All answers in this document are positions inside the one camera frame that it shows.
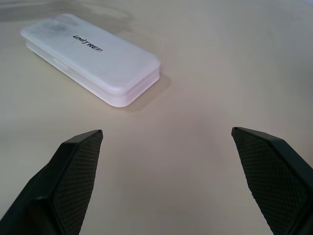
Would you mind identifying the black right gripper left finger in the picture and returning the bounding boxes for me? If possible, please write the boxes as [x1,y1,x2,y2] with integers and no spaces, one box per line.
[0,129,104,235]

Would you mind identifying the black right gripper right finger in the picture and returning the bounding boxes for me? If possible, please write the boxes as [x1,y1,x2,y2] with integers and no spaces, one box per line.
[231,126,313,235]

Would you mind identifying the white plastic case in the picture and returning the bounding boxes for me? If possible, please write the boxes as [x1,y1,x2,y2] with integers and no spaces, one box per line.
[20,13,161,108]

